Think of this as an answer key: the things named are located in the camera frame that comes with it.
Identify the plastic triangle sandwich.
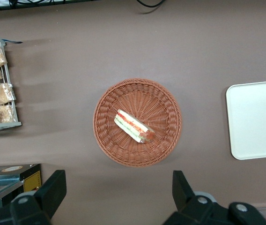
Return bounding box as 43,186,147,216
113,109,156,144

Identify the grey wire snack rack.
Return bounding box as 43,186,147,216
0,30,22,134

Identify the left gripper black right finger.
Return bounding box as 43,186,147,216
163,170,232,225

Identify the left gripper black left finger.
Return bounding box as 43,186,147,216
10,170,67,225

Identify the blue tape strip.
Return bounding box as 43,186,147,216
1,38,23,45

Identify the black looped cable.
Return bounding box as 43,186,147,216
136,0,167,8

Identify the black glass food warmer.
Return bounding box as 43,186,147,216
0,163,42,209

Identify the cream plastic serving tray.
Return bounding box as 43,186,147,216
225,79,266,161

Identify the large brown wicker basket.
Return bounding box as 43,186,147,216
92,78,183,168

